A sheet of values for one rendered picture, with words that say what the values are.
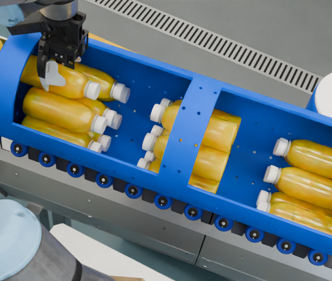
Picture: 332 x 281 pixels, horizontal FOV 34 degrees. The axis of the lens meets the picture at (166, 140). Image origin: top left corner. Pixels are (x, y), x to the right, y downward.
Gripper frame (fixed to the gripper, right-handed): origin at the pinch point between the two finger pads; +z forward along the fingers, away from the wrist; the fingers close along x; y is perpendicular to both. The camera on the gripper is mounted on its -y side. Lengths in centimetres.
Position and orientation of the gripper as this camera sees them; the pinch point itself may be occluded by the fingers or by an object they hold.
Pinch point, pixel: (51, 74)
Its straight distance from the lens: 126.7
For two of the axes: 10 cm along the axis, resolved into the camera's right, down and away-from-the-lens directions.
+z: -1.4, 5.8, 8.0
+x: 3.3, -7.3, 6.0
